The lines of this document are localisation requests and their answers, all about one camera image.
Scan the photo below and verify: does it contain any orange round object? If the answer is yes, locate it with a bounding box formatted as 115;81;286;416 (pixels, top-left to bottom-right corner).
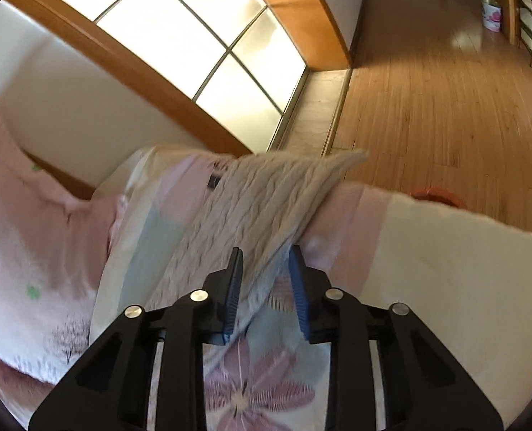
410;187;467;209

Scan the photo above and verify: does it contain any white floral bin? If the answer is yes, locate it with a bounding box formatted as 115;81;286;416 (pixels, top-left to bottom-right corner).
481;0;501;32

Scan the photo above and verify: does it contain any floral pastel bed sheet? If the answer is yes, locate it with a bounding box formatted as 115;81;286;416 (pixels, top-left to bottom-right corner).
90;147;532;430

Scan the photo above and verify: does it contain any arched frosted glass window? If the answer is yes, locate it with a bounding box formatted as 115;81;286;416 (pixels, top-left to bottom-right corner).
23;0;309;150

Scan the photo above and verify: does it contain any pink white patterned pillow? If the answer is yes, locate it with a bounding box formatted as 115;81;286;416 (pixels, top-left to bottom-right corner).
0;115;127;384

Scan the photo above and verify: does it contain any beige cable knit sweater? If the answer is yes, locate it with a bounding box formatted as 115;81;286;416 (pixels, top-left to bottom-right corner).
146;150;367;329

